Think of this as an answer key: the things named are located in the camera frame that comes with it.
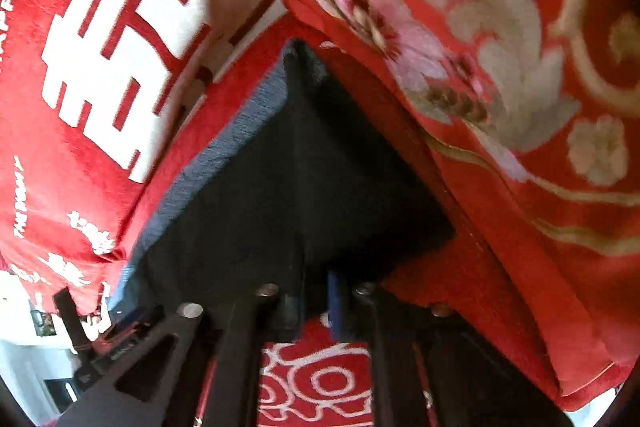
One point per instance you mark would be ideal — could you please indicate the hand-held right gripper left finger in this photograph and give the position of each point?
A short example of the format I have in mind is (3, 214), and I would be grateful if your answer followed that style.
(274, 309)

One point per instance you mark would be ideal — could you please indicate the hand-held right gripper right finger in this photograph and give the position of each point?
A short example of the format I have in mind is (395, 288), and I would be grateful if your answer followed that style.
(337, 307)

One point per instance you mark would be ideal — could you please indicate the black pants with blue-grey waistband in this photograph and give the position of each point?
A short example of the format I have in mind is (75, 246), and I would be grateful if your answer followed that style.
(300, 187)

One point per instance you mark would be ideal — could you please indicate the red blanket with white characters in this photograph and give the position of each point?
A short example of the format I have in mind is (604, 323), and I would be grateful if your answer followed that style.
(75, 132)

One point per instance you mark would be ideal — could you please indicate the red floral blanket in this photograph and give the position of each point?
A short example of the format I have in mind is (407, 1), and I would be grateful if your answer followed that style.
(500, 32)

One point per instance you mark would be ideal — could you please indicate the wall picture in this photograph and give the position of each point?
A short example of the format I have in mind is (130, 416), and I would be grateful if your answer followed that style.
(42, 323)

